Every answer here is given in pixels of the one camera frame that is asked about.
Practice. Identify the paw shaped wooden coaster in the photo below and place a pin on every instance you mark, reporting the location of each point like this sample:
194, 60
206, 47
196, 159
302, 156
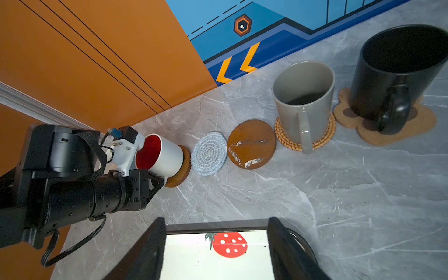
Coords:
421, 120

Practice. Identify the tan rattan coaster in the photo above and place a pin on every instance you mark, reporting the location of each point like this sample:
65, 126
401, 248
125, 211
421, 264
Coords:
286, 142

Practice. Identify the light brown wooden coaster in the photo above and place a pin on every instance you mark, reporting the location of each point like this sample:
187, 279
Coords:
184, 171

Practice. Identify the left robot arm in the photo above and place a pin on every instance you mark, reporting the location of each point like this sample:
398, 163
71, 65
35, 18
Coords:
49, 153

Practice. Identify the blue grey woven coaster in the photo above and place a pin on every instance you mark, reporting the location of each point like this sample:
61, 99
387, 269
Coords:
209, 154

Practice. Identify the grey mug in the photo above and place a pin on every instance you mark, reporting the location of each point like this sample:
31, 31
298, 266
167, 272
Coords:
303, 95

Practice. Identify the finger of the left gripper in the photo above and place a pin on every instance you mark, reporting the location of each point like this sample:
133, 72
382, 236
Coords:
156, 183

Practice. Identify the white strawberry serving tray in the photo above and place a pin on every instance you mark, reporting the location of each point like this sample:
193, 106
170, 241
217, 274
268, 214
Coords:
221, 254

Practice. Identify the left aluminium corner post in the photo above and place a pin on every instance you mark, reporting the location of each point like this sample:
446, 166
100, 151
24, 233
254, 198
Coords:
27, 105

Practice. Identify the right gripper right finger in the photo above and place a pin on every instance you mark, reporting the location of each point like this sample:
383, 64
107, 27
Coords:
289, 260

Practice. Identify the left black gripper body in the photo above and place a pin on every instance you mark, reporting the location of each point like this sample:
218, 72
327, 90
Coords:
72, 201

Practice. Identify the dark brown worn coaster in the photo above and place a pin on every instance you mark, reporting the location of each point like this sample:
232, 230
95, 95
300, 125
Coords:
251, 144

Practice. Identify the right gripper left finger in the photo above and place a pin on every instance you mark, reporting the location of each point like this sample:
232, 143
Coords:
144, 261

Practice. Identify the black mug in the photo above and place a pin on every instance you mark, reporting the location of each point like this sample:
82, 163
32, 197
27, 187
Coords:
394, 69

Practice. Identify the red interior white mug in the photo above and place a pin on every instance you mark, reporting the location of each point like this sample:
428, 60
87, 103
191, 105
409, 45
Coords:
159, 156

